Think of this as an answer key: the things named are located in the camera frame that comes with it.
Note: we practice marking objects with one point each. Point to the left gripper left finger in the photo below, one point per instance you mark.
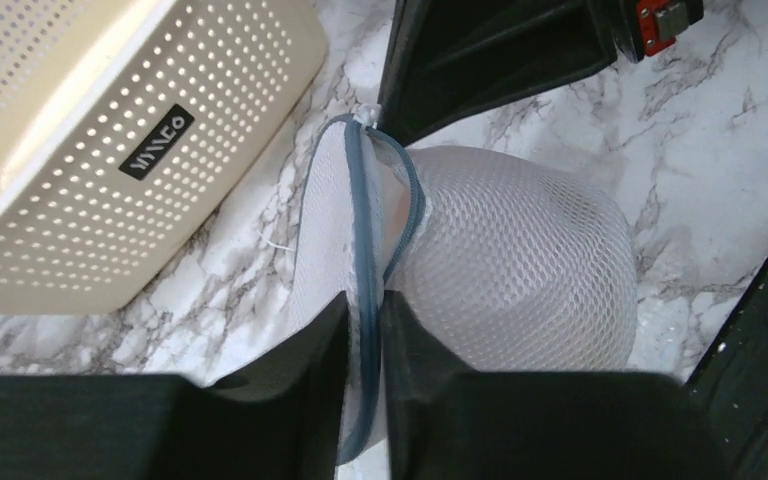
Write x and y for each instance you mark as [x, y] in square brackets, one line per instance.
[276, 418]

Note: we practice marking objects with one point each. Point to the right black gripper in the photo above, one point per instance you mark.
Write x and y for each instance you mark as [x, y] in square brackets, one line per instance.
[451, 59]

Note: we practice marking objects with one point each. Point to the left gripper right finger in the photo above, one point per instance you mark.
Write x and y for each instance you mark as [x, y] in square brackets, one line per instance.
[447, 420]

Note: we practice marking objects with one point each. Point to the white mesh laundry bag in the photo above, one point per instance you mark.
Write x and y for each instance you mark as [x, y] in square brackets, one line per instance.
[512, 265]

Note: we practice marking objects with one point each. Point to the black front mounting rail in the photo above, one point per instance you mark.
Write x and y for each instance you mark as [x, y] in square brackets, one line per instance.
[730, 384]

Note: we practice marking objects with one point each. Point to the cream perforated plastic basket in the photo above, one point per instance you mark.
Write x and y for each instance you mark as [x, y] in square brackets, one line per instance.
[123, 124]

